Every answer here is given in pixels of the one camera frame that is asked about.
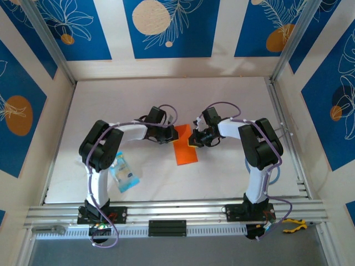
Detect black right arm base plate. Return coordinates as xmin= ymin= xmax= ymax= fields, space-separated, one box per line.
xmin=225 ymin=204 xmax=277 ymax=222

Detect aluminium frame rail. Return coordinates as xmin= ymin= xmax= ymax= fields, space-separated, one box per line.
xmin=23 ymin=199 xmax=329 ymax=229

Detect black controller board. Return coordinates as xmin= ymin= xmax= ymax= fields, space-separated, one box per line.
xmin=245 ymin=223 xmax=271 ymax=241
xmin=88 ymin=223 xmax=112 ymax=237

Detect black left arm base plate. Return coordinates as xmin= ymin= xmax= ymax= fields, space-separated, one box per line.
xmin=77 ymin=206 xmax=128 ymax=225

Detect orange paper sheet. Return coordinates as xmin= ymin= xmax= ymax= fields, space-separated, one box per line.
xmin=174 ymin=124 xmax=200 ymax=166

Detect yellow handled pliers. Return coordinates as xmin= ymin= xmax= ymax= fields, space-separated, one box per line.
xmin=281 ymin=218 xmax=322 ymax=233

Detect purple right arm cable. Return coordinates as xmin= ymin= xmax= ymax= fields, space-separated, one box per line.
xmin=204 ymin=102 xmax=294 ymax=241

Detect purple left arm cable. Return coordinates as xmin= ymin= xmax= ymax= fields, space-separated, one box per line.
xmin=85 ymin=104 xmax=179 ymax=248

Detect aluminium side rail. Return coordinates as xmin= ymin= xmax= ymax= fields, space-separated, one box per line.
xmin=265 ymin=77 xmax=312 ymax=199

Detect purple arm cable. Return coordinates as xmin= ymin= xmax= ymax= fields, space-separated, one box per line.
xmin=204 ymin=102 xmax=294 ymax=241
xmin=85 ymin=104 xmax=179 ymax=248

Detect aluminium frame post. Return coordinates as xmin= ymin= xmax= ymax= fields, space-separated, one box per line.
xmin=21 ymin=0 xmax=77 ymax=85
xmin=270 ymin=0 xmax=324 ymax=83

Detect black rail bracket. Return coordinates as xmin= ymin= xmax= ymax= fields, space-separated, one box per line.
xmin=148 ymin=220 xmax=187 ymax=237

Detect blue snack packet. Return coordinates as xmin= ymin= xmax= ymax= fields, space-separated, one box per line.
xmin=109 ymin=151 xmax=140 ymax=194

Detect grey slotted cable duct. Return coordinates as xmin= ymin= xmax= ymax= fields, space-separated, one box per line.
xmin=34 ymin=224 xmax=247 ymax=241

